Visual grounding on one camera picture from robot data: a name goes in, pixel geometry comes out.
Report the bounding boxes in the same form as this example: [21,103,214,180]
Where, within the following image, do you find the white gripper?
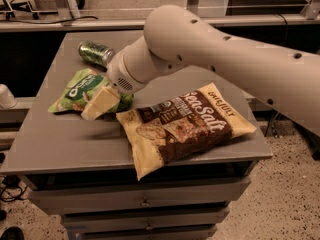
[81,37,157,121]

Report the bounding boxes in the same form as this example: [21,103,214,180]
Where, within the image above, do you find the green rice chip bag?
[48,68,134,113]

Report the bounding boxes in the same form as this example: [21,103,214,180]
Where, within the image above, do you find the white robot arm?
[106,5,320,135]

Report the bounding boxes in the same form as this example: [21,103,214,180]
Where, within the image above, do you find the brown sea salt chip bag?
[116,83,256,179]

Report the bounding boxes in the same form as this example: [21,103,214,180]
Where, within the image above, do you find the green soda can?
[78,41,115,67]

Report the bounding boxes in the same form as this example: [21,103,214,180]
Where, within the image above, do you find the grey drawer cabinet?
[1,33,271,240]

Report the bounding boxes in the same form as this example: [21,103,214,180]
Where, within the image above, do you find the white cup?
[0,84,17,109]

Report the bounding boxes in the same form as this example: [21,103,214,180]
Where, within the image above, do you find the wheeled cart base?
[0,0,85,21]

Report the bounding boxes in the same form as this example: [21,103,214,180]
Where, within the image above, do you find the black shoe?
[0,227,24,240]

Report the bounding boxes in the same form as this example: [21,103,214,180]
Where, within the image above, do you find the metal railing frame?
[1,0,320,31]

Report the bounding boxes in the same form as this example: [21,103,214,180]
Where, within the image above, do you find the black floor cables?
[0,175,28,203]

